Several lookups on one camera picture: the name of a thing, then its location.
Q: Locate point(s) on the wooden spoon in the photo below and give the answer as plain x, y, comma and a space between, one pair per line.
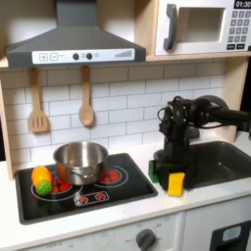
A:
86, 114

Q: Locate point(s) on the yellow block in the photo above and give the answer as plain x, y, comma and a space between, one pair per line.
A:
176, 184

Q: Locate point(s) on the orange toy vegetable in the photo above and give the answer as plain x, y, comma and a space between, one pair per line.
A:
40, 175

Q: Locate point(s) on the green block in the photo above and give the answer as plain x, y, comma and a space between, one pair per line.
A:
152, 171

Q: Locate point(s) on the grey range hood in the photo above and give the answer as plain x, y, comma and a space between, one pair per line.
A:
75, 39

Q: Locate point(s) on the dark grey tap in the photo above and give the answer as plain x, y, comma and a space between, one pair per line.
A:
217, 99

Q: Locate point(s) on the grey oven knob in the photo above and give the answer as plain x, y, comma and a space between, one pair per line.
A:
145, 240

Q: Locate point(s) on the black appliance door panel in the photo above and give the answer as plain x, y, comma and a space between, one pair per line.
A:
217, 243

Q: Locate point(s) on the wooden shelf cabinet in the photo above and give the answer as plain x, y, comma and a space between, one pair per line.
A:
145, 26

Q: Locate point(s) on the steel pot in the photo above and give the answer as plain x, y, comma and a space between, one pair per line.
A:
80, 170

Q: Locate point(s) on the white toy microwave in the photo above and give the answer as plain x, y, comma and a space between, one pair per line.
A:
202, 47

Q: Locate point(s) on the green toy ball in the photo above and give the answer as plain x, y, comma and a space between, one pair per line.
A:
43, 189

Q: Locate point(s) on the wooden slotted spatula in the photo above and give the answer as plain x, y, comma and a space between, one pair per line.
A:
38, 122

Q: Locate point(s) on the black toy stove top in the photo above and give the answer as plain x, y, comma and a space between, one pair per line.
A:
130, 192

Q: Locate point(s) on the dark grey sink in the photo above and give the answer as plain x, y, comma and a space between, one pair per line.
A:
222, 163

